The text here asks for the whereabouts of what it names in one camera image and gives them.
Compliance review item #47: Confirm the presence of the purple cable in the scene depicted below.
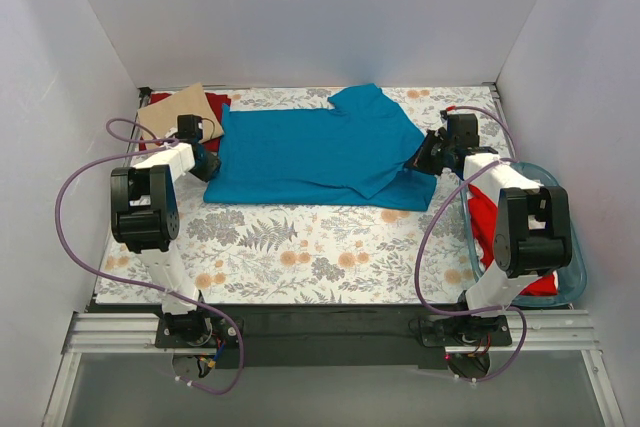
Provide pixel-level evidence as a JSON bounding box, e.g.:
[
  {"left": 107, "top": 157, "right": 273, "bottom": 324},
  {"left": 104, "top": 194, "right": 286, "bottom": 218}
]
[
  {"left": 54, "top": 117, "right": 246, "bottom": 396},
  {"left": 415, "top": 104, "right": 529, "bottom": 384}
]

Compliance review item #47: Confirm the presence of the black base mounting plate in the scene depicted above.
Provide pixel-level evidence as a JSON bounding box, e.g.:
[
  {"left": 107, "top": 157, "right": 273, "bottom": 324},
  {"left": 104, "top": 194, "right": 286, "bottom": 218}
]
[{"left": 155, "top": 304, "right": 513, "bottom": 369}]

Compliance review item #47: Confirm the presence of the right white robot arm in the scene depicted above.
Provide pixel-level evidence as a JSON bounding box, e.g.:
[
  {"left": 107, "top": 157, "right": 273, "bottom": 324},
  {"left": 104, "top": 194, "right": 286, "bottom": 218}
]
[{"left": 406, "top": 107, "right": 573, "bottom": 345}]

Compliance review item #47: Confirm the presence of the red t shirt in bin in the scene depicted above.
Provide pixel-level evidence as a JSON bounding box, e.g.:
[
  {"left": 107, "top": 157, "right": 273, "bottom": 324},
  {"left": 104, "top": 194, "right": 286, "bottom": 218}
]
[{"left": 468, "top": 185, "right": 558, "bottom": 297}]

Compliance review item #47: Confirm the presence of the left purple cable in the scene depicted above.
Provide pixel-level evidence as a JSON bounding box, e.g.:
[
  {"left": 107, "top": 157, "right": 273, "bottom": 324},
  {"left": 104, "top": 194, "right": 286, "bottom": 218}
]
[{"left": 54, "top": 117, "right": 246, "bottom": 396}]

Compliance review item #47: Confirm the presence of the white t shirt in bin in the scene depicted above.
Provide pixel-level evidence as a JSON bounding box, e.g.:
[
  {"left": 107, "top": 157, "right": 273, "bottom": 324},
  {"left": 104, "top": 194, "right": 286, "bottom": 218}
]
[{"left": 469, "top": 245, "right": 493, "bottom": 273}]

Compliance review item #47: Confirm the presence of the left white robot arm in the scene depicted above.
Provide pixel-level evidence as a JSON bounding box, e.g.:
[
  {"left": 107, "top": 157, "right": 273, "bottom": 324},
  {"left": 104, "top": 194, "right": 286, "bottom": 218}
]
[{"left": 110, "top": 114, "right": 221, "bottom": 347}]

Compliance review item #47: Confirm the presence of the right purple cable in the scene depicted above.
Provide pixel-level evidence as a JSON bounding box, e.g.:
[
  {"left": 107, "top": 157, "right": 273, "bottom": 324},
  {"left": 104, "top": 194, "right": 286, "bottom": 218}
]
[{"left": 415, "top": 104, "right": 529, "bottom": 384}]

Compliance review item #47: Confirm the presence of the blue t shirt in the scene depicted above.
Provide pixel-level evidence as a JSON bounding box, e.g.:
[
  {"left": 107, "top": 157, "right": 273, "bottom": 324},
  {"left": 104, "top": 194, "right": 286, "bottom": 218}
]
[{"left": 203, "top": 84, "right": 437, "bottom": 211}]

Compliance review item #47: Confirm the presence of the folded beige t shirt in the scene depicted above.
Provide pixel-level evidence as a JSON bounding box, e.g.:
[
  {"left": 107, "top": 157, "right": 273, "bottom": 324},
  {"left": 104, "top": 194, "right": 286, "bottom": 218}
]
[{"left": 136, "top": 81, "right": 225, "bottom": 165}]

